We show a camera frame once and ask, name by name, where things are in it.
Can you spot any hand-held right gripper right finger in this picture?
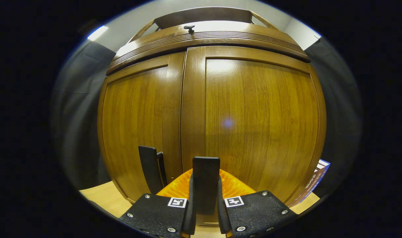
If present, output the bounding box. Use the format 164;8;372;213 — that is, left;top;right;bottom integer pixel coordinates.
217;169;299;238

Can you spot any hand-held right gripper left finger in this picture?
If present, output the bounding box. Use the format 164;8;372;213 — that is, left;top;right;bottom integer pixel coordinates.
120;169;197;238

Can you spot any black door handle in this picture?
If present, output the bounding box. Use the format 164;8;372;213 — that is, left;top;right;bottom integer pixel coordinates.
192;156;220;215
138;146;168;195

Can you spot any wooden shoe cabinet door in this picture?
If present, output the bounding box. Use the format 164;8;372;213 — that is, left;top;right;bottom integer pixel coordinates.
180;46;327;207
98;52;187;203

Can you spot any wooden double-door shoe cabinet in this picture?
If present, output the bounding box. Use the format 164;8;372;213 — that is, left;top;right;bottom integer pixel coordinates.
97;7;327;207

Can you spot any wooden cabinet drawer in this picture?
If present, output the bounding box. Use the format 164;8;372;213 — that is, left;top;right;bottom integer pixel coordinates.
116;20;300;50

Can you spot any blue white box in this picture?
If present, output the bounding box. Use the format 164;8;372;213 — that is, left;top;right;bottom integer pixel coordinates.
289;159;331;207

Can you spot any black backdrop cloth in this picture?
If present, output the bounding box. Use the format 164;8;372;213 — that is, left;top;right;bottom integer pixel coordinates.
52;36;363;199

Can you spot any small ceiling light panel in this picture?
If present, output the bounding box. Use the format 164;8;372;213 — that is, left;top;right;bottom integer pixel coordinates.
87;25;109;41

